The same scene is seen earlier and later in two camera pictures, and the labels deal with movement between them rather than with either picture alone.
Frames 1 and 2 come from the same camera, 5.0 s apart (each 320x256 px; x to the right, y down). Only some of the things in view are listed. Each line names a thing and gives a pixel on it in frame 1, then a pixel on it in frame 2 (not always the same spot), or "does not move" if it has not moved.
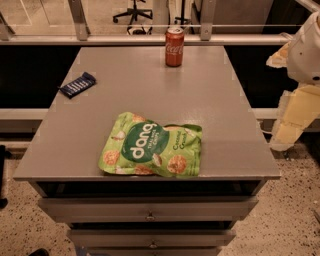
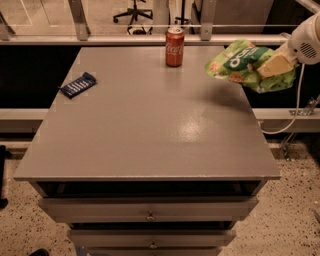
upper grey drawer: (152, 209) does not move
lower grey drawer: (152, 238) does not move
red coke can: (174, 46) does not move
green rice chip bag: (135, 145) to (241, 62)
